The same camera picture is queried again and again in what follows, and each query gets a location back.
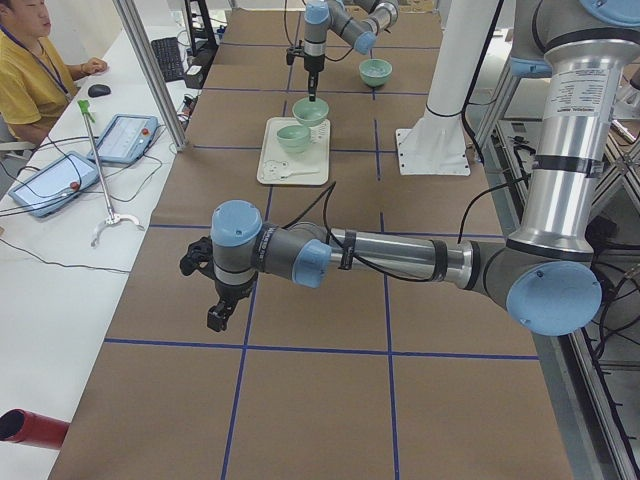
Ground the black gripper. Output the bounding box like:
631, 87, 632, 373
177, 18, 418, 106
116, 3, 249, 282
304, 54, 324, 102
206, 279, 256, 332

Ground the green bowl carried to tray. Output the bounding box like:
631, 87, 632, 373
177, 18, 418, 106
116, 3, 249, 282
276, 124, 311, 153

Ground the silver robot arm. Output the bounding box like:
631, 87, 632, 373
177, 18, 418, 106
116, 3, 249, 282
302, 0, 400, 102
196, 1, 639, 336

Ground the green bowl with ice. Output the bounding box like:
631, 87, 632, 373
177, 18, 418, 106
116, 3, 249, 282
359, 58, 393, 88

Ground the cream bear tray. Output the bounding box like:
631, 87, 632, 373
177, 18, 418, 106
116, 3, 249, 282
256, 117, 331, 186

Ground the white plastic spoon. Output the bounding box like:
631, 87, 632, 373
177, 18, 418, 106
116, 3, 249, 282
279, 170, 320, 180

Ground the reacher grabber stick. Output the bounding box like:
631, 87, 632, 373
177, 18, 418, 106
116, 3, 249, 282
77, 99, 145, 248

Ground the black keyboard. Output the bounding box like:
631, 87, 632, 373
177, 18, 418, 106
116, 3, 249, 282
150, 37, 184, 82

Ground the far teach pendant tablet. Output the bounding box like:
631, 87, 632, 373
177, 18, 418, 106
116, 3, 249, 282
96, 114, 159, 165

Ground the teach pendant tablet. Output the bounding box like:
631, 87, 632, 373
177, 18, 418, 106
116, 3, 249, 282
96, 114, 159, 165
9, 151, 99, 218

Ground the black computer mouse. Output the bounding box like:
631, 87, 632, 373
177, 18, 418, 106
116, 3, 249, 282
87, 84, 111, 98

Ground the near teach pendant tablet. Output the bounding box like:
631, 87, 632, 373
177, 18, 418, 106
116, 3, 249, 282
9, 151, 99, 218

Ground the red cylinder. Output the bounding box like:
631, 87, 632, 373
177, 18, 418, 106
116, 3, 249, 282
1, 409, 70, 450

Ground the person in yellow shirt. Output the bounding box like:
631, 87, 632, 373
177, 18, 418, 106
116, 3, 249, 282
1, 1, 108, 145

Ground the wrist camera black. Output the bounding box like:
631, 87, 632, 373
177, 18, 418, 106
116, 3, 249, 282
179, 237, 214, 279
285, 41, 305, 66

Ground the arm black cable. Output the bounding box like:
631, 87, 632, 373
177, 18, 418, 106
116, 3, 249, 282
284, 180, 531, 283
281, 0, 391, 63

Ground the white pedestal column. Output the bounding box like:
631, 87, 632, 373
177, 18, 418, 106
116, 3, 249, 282
396, 0, 501, 176

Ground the aluminium frame post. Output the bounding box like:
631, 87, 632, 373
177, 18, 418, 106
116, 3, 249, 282
113, 0, 187, 152

